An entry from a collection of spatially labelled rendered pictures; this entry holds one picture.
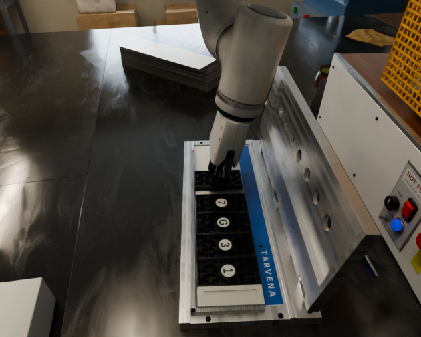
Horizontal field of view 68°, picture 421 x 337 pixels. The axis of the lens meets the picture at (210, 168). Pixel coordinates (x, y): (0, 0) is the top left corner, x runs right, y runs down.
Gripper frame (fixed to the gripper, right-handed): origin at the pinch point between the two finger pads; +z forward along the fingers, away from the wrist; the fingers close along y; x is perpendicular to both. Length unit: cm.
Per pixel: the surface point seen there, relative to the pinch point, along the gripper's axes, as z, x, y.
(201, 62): -3.8, -3.1, -47.1
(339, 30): -9, 65, -106
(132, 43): 1, -27, -66
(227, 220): 1.2, 1.4, 11.6
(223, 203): 1.3, 1.0, 7.4
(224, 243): 1.4, 0.4, 16.6
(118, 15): 62, -70, -294
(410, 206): -13.1, 26.4, 17.3
